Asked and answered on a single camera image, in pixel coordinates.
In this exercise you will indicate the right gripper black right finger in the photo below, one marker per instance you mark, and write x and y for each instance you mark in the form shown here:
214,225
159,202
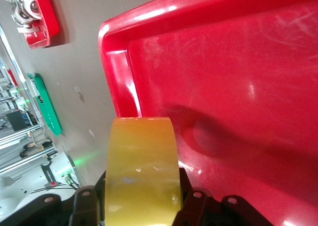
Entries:
203,211

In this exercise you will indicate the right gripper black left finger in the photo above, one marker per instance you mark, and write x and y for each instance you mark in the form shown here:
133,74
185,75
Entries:
82,206

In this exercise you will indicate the clear yellowish packing tape roll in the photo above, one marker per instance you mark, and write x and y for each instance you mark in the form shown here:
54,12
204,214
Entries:
141,161

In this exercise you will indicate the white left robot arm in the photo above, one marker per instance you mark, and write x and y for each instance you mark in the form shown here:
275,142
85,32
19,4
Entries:
59,165

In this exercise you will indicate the green plastic tray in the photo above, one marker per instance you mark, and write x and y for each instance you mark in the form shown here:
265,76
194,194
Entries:
49,111

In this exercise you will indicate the large empty red tray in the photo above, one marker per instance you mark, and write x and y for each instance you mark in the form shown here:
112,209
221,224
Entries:
236,74

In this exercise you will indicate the red tray holding valves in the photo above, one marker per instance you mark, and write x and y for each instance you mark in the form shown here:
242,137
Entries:
49,24

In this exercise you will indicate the black box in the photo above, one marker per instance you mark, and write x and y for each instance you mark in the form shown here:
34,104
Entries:
16,120

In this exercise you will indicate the black and orange component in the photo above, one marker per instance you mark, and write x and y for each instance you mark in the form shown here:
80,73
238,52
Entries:
40,99

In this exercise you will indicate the white miniature circuit breaker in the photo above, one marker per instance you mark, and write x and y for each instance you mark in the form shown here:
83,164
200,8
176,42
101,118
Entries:
33,87

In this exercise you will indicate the red sign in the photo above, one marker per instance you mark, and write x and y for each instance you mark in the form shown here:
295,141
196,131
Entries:
12,77

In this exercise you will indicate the aluminium extrusion frame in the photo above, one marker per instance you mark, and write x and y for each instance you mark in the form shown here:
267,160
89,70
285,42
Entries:
15,161

